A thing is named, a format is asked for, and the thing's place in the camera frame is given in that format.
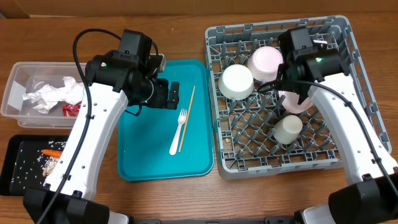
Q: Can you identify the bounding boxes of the cream bowl with nuts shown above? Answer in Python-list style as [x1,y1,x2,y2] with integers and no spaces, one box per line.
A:
[218,64,254,100]

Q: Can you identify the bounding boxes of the pink bowl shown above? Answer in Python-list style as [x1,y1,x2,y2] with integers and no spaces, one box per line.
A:
[247,46,284,82]

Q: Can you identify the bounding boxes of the white plastic fork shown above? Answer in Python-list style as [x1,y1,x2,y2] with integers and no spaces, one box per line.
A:
[169,109,188,156]

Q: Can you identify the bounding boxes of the white napkin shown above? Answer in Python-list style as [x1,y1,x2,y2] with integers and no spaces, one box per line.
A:
[22,84,62,114]
[60,77,85,105]

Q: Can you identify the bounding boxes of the orange carrot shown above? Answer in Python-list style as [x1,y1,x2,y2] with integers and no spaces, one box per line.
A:
[41,149,62,158]

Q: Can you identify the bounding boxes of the red snack wrapper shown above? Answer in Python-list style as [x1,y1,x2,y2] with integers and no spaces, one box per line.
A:
[62,103,81,117]

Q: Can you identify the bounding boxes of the nuts and rice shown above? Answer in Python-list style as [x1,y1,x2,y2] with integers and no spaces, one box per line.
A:
[11,141,67,191]

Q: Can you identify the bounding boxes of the clear plastic bin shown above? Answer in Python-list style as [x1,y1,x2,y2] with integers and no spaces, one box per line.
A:
[1,62,81,129]

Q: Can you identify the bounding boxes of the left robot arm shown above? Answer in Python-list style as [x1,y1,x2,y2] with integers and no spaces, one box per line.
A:
[23,30,179,223]

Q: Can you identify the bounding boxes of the grey dishwasher rack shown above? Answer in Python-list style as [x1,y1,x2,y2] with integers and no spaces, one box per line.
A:
[205,16,392,179]

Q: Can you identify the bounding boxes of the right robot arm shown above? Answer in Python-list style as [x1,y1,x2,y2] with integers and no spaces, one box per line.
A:
[276,27,397,223]

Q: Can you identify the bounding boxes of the white round plate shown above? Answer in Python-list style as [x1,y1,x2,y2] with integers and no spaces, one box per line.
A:
[279,91,313,114]

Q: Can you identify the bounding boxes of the teal plastic tray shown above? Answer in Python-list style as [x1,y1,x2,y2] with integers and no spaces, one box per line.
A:
[118,60,215,181]

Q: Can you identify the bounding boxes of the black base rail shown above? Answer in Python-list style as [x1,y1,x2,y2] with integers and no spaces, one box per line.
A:
[129,216,300,224]

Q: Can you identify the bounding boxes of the black plastic tray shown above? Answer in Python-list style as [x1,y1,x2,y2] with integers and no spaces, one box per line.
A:
[1,134,68,196]

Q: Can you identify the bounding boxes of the white paper cup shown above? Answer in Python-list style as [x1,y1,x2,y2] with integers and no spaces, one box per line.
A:
[274,115,303,144]

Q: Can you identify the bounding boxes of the wooden chopstick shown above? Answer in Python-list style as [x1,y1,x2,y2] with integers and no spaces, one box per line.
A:
[178,86,196,152]

